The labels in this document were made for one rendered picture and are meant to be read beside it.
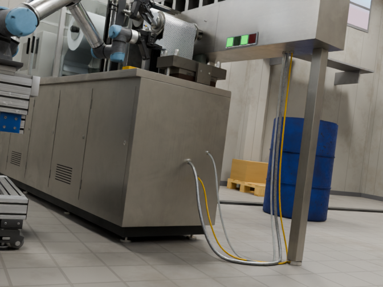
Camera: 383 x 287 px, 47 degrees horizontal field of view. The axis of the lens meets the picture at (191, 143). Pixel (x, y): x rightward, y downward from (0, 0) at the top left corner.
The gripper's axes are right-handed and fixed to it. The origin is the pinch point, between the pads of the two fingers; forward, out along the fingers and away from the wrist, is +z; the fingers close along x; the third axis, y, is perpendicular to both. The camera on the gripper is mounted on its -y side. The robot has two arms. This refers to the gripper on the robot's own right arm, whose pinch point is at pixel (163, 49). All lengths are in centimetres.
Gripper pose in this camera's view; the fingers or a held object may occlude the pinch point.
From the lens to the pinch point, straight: 264.4
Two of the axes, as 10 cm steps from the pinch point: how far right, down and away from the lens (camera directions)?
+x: -6.2, -0.7, 7.8
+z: 7.7, 1.0, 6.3
